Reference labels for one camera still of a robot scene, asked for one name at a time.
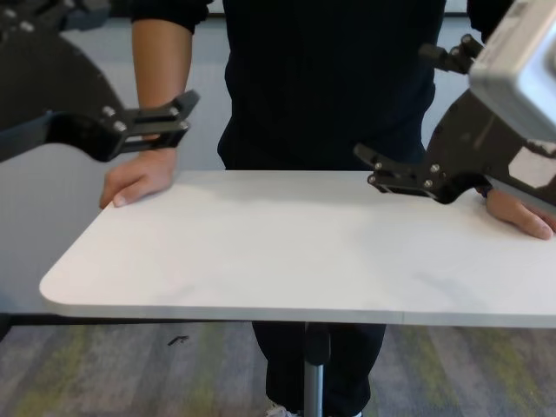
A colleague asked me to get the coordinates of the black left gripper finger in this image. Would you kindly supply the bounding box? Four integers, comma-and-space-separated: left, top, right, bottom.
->
46, 89, 202, 164
0, 0, 109, 34

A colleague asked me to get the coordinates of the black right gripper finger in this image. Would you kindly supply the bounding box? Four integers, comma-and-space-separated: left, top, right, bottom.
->
353, 142, 447, 199
418, 34, 484, 73

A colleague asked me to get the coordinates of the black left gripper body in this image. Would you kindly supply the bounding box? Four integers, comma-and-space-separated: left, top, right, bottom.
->
0, 30, 125, 164

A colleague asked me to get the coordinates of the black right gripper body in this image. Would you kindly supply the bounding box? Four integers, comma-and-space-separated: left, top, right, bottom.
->
427, 88, 556, 206

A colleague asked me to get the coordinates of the white rounded table top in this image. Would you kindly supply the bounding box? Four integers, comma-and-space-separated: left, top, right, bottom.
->
38, 169, 556, 329

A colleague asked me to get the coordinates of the person right forearm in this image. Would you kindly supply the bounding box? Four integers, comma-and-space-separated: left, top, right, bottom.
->
132, 19, 195, 160

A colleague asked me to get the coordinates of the person right hand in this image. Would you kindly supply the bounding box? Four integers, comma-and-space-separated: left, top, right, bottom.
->
99, 149, 177, 209

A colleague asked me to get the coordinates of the person left hand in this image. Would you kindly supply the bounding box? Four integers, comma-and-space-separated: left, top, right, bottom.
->
485, 188, 556, 239

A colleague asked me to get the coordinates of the person in black clothes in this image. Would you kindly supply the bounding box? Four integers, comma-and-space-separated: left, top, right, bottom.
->
129, 0, 492, 417

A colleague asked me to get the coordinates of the black pole adjustment knob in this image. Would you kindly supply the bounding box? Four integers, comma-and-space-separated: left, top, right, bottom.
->
306, 329, 332, 367

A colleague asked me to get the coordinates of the chrome table pole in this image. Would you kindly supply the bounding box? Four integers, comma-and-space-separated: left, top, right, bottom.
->
302, 321, 332, 417

